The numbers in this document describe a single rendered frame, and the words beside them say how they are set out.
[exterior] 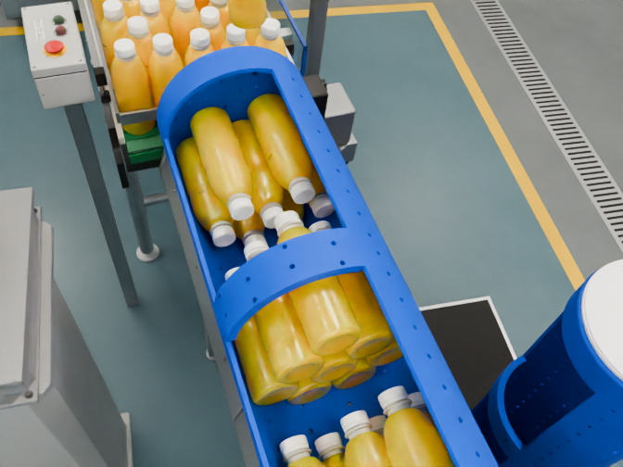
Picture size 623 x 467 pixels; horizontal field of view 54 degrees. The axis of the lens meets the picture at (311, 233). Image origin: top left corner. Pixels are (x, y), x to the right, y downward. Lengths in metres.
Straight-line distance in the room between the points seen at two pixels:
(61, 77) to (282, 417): 0.77
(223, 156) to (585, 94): 2.51
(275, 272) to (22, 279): 0.41
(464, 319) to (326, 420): 1.16
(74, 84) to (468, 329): 1.40
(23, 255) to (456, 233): 1.78
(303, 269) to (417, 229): 1.66
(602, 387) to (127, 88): 1.04
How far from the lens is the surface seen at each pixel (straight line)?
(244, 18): 1.22
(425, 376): 0.78
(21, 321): 0.98
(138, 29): 1.34
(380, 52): 3.15
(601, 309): 1.16
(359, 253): 0.83
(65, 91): 1.33
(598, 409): 1.20
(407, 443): 0.81
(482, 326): 2.11
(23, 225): 1.09
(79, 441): 1.37
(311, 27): 1.72
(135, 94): 1.33
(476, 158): 2.76
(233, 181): 1.00
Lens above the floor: 1.91
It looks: 55 degrees down
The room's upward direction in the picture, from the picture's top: 9 degrees clockwise
